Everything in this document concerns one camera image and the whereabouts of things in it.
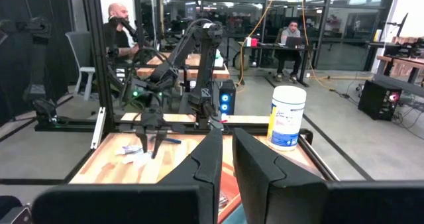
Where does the yellow hanging cable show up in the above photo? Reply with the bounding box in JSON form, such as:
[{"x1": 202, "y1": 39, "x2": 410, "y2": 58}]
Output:
[{"x1": 235, "y1": 0, "x2": 281, "y2": 87}]

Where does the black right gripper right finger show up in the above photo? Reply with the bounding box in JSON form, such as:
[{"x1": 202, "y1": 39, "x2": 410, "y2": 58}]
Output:
[{"x1": 232, "y1": 127, "x2": 329, "y2": 224}]

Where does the blue disposable razor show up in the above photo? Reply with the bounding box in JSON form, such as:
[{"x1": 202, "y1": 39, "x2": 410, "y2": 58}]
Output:
[{"x1": 149, "y1": 136, "x2": 183, "y2": 145}]

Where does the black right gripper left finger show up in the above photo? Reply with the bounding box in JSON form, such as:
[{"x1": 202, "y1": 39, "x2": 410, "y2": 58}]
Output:
[{"x1": 158, "y1": 127, "x2": 224, "y2": 224}]

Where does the grey laptop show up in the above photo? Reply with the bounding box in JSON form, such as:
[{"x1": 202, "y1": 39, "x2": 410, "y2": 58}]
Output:
[{"x1": 284, "y1": 36, "x2": 304, "y2": 48}]

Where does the white office chair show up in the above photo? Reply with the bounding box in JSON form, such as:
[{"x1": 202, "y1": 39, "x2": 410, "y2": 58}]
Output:
[{"x1": 64, "y1": 30, "x2": 97, "y2": 101}]

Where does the silver aluminium strut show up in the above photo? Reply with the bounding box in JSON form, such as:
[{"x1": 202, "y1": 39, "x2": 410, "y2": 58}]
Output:
[{"x1": 90, "y1": 106, "x2": 107, "y2": 150}]

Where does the orange hanging cable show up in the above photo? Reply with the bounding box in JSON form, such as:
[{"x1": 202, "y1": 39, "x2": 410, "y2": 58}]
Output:
[{"x1": 299, "y1": 0, "x2": 374, "y2": 92}]

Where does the white disinfecting wipes canister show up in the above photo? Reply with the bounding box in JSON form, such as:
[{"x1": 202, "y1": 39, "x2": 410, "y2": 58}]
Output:
[{"x1": 266, "y1": 85, "x2": 307, "y2": 152}]

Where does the black floor cable bundle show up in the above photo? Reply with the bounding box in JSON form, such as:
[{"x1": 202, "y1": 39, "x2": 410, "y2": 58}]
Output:
[{"x1": 392, "y1": 94, "x2": 424, "y2": 132}]

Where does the person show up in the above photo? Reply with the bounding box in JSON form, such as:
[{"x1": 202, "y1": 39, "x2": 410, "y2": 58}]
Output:
[
  {"x1": 275, "y1": 20, "x2": 303, "y2": 84},
  {"x1": 101, "y1": 2, "x2": 142, "y2": 68}
]

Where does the black monitor on arm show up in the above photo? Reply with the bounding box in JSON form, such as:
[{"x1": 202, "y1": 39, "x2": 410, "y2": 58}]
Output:
[{"x1": 386, "y1": 12, "x2": 409, "y2": 38}]

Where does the red and white box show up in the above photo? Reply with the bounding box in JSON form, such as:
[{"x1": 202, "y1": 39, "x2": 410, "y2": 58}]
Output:
[{"x1": 244, "y1": 36, "x2": 260, "y2": 48}]

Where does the black computer tower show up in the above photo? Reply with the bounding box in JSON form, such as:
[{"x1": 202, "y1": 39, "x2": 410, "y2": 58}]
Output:
[
  {"x1": 219, "y1": 79, "x2": 237, "y2": 116},
  {"x1": 357, "y1": 80, "x2": 403, "y2": 121}
]

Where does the black office desk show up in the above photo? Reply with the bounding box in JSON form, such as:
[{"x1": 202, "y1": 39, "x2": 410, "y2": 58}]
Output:
[{"x1": 238, "y1": 43, "x2": 314, "y2": 87}]

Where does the wooden workbench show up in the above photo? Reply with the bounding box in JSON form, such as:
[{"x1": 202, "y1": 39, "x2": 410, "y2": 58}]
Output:
[{"x1": 367, "y1": 34, "x2": 424, "y2": 85}]

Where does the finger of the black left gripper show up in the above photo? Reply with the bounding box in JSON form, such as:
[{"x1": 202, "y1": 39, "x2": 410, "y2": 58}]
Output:
[
  {"x1": 151, "y1": 131, "x2": 168, "y2": 160},
  {"x1": 134, "y1": 132, "x2": 149, "y2": 154}
]

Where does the black aluminium frame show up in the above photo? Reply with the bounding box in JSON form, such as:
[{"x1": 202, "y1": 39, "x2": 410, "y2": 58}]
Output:
[{"x1": 0, "y1": 0, "x2": 341, "y2": 186}]

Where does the white tube blue print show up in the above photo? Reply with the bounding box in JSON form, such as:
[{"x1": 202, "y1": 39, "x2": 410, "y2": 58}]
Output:
[{"x1": 114, "y1": 144, "x2": 144, "y2": 156}]

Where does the teal plastic bin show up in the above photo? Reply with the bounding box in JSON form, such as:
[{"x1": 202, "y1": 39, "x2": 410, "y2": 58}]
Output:
[{"x1": 221, "y1": 204, "x2": 248, "y2": 224}]

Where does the black corner loop handle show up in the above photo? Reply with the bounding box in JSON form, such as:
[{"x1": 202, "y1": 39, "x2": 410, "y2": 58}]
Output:
[{"x1": 299, "y1": 128, "x2": 315, "y2": 146}]

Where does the orange plastic bin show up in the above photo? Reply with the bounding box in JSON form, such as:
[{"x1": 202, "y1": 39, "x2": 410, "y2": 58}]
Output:
[{"x1": 217, "y1": 162, "x2": 242, "y2": 224}]

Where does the wooden workshop table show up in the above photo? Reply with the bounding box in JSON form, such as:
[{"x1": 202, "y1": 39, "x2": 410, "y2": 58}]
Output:
[{"x1": 136, "y1": 52, "x2": 231, "y2": 81}]

